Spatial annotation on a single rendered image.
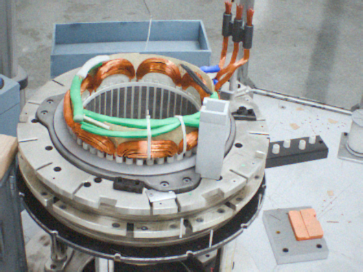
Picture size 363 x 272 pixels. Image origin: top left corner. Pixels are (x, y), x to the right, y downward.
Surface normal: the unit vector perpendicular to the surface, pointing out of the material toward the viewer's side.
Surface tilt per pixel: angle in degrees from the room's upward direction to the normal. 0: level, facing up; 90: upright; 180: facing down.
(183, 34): 90
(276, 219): 0
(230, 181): 0
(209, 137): 90
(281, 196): 0
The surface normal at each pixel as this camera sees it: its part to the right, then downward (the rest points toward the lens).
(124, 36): 0.11, 0.58
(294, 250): 0.06, -0.81
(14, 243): 0.97, 0.18
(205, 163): -0.18, 0.57
